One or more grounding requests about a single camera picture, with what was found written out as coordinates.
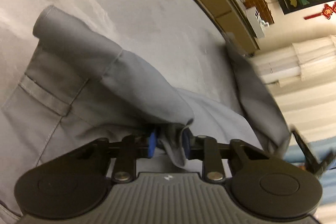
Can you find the white lace cover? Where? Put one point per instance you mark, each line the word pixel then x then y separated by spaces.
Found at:
pixel 315 56

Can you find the red hanging ornament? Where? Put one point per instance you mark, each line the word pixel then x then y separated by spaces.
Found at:
pixel 326 12

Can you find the grey pants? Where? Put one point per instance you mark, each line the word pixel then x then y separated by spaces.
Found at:
pixel 78 61

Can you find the white curtain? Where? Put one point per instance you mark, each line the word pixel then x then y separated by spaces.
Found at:
pixel 302 108

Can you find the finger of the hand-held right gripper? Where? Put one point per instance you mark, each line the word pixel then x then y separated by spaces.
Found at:
pixel 305 151

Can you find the grey storage box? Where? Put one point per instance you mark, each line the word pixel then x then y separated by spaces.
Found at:
pixel 256 22

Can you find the blue curtain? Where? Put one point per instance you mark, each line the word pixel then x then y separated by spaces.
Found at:
pixel 328 145

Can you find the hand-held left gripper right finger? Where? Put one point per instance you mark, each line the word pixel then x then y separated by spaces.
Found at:
pixel 187 145

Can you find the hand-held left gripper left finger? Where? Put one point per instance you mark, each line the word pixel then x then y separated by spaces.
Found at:
pixel 152 144

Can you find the white floor air conditioner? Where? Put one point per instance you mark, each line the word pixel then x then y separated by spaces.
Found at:
pixel 275 69

